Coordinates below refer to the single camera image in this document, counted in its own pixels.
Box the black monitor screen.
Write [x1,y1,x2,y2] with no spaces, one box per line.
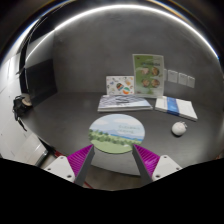
[26,59,57,106]

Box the grey patterned book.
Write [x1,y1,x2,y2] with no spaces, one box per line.
[98,95,153,112]

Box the round landscape mouse pad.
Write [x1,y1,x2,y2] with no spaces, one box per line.
[88,114,145,154]

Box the white blue book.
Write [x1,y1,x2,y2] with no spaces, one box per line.
[155,96,198,121]

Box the tall green picture book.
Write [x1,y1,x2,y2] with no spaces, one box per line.
[133,54,164,98]

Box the white wall socket panel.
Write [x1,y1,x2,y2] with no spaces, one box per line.
[168,70,178,83]
[178,73,187,85]
[187,76,195,88]

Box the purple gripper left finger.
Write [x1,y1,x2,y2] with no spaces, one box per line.
[45,145,95,186]

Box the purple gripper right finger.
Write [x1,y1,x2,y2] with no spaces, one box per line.
[132,144,181,185]

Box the small colourful picture card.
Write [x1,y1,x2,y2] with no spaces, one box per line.
[106,76,134,95]

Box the white computer mouse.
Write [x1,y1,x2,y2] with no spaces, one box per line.
[171,122,187,136]

